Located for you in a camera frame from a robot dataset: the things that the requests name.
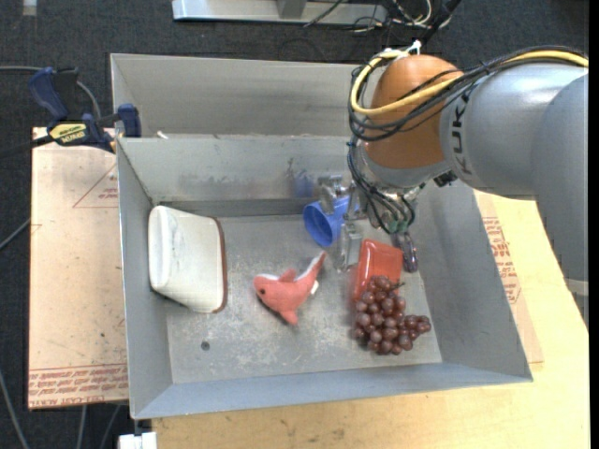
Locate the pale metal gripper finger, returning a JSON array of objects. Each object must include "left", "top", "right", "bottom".
[
  {"left": 344, "top": 224, "right": 364, "bottom": 270},
  {"left": 332, "top": 231, "right": 350, "bottom": 271}
]

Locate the orange-red plastic tray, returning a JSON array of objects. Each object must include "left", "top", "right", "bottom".
[{"left": 348, "top": 238, "right": 405, "bottom": 304}]

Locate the blue plastic cup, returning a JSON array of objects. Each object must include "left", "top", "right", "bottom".
[{"left": 302, "top": 194, "right": 362, "bottom": 249}]

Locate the pink toy dolphin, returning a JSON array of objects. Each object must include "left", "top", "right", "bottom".
[{"left": 253, "top": 250, "right": 328, "bottom": 326}]

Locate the purple toy grape bunch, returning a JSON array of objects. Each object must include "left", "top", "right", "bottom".
[{"left": 351, "top": 275, "right": 432, "bottom": 356}]

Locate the grey metal bin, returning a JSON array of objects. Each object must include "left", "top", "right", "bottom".
[{"left": 110, "top": 52, "right": 534, "bottom": 421}]

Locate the white tub with brown rim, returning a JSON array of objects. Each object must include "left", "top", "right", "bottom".
[{"left": 147, "top": 205, "right": 229, "bottom": 315}]

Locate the brown cardboard board, red print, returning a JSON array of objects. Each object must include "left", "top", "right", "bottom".
[{"left": 27, "top": 126, "right": 547, "bottom": 412}]

